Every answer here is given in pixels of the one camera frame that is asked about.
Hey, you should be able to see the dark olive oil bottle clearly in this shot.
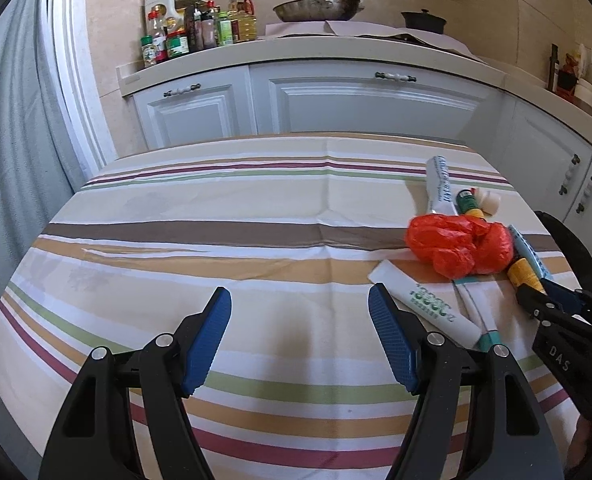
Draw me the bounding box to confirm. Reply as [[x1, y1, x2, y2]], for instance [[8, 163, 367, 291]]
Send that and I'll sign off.
[[548, 43, 561, 92]]

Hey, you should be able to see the black pot with lid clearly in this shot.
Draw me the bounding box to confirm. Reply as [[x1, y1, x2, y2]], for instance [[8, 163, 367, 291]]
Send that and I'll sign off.
[[401, 8, 448, 33]]

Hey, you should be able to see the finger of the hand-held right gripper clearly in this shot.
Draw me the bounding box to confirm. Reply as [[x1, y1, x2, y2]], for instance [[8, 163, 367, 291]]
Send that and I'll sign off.
[[515, 283, 584, 333], [543, 279, 592, 331]]

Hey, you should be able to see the narrow white cabinet door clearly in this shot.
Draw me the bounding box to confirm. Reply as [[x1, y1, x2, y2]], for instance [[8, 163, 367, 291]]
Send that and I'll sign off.
[[133, 79, 239, 153]]

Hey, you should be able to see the long white tube blue print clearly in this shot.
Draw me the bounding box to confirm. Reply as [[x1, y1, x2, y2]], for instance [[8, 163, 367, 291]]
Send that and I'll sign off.
[[424, 155, 454, 216]]

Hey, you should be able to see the white jar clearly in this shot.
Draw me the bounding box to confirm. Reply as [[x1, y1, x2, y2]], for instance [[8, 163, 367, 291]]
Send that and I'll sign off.
[[573, 80, 592, 111]]

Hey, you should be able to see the small green glass bottle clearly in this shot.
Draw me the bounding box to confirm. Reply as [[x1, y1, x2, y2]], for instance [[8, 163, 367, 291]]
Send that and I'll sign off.
[[456, 187, 488, 222]]

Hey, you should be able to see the light blue tube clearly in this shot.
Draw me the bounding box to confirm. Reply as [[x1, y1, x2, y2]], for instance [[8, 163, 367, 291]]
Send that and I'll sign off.
[[506, 224, 554, 281]]

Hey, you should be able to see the group of condiment bottles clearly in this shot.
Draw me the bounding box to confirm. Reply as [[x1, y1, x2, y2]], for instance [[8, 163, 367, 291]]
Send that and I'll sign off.
[[140, 0, 259, 68]]

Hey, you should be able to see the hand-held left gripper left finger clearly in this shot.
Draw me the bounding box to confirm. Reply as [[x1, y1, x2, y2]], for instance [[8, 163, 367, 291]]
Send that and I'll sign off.
[[46, 286, 233, 480]]

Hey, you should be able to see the white tube green print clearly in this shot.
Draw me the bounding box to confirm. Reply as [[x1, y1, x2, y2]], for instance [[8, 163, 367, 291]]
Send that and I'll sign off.
[[367, 259, 482, 348]]

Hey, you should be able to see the white tube teal cap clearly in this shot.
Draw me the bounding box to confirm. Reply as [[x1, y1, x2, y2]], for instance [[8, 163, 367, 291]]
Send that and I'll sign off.
[[451, 277, 504, 356]]

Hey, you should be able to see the striped tablecloth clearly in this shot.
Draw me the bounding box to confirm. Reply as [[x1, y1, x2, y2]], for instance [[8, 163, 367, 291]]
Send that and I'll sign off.
[[0, 132, 584, 480]]

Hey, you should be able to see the white door frame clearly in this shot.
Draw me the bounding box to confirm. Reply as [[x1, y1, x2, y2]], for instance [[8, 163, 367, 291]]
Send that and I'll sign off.
[[46, 0, 119, 181]]

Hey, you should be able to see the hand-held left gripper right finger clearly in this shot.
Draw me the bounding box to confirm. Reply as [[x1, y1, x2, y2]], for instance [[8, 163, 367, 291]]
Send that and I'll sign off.
[[367, 282, 567, 480]]

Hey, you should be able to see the white corner cabinet door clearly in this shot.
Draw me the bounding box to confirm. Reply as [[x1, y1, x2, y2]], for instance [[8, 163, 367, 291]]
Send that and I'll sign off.
[[503, 97, 592, 223]]

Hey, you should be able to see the black cup with red packets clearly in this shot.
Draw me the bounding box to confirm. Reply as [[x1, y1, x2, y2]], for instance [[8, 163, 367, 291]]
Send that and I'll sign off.
[[557, 52, 579, 97]]

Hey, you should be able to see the black trash bin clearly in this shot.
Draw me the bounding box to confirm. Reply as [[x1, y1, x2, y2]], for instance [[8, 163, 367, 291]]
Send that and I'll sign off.
[[533, 210, 592, 291]]

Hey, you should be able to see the red plastic bag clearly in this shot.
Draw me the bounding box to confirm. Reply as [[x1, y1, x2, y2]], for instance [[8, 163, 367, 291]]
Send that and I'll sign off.
[[406, 212, 516, 278]]

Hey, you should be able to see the small white plastic bottle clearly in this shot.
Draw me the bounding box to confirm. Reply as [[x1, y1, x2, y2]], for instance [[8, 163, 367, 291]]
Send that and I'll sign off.
[[473, 187, 501, 216]]

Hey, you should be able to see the pale stove cover cloth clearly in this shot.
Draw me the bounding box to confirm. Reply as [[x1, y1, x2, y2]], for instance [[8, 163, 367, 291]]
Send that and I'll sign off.
[[265, 19, 487, 61]]

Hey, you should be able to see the beige kitchen countertop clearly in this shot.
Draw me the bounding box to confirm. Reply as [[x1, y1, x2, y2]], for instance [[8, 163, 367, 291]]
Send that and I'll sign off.
[[116, 35, 592, 136]]

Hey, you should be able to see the wide white cabinet front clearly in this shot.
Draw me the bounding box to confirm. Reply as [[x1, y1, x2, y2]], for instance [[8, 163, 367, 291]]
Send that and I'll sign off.
[[263, 71, 499, 145]]

